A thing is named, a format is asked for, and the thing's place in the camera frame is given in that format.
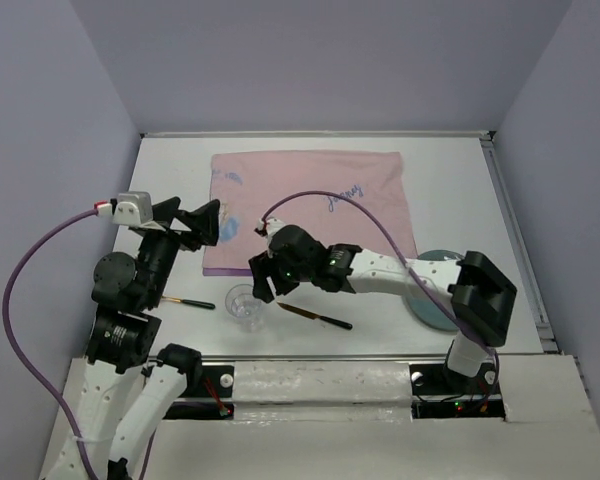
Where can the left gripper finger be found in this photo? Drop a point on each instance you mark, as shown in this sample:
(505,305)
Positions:
(202,224)
(163,214)

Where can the gold knife black handle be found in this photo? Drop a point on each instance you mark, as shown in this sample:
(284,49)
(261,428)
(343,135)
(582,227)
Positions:
(314,316)

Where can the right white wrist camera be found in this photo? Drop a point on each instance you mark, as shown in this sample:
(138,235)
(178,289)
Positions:
(269,226)

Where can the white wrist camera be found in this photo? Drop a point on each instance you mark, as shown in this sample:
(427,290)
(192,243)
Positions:
(132,209)
(269,226)

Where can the gold fork black handle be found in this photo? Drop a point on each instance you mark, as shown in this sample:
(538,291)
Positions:
(190,302)

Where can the teal ceramic plate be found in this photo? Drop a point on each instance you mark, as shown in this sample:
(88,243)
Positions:
(421,307)

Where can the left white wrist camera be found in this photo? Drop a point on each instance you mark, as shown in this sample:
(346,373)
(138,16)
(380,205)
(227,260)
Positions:
(132,209)

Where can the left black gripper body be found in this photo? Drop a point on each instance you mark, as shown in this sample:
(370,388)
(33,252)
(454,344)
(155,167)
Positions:
(160,248)

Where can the clear drinking glass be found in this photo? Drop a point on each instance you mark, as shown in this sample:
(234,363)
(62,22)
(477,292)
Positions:
(244,308)

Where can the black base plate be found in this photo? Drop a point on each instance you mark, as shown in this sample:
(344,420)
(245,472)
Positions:
(210,399)
(439,393)

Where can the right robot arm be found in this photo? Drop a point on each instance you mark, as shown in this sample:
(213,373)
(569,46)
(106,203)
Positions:
(472,292)

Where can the pink cloth placemat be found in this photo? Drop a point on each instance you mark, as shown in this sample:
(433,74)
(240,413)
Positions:
(353,197)

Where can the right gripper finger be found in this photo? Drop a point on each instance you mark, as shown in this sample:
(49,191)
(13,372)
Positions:
(284,278)
(260,270)

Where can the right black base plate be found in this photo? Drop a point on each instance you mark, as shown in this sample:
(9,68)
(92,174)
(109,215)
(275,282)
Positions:
(439,393)

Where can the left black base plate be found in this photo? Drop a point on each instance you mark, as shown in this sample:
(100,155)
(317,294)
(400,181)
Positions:
(210,399)

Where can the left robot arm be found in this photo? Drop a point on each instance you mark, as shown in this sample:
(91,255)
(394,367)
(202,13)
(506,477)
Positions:
(122,400)

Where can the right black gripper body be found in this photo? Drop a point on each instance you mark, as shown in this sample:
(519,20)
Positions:
(305,273)

